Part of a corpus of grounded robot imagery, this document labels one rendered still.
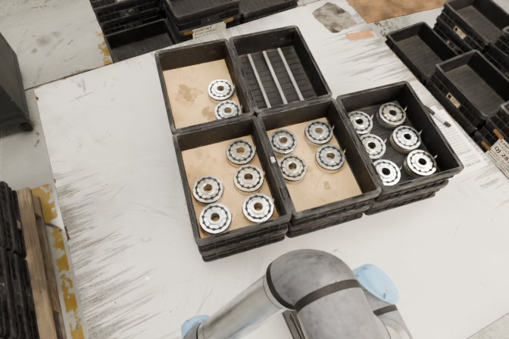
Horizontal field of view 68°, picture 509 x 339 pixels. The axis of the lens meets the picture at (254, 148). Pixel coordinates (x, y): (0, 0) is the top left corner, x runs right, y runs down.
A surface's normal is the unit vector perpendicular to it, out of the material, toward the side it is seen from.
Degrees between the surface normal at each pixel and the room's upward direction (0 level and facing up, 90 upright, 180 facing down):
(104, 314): 0
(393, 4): 2
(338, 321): 16
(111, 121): 0
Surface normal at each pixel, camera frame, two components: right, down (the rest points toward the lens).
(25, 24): 0.02, -0.51
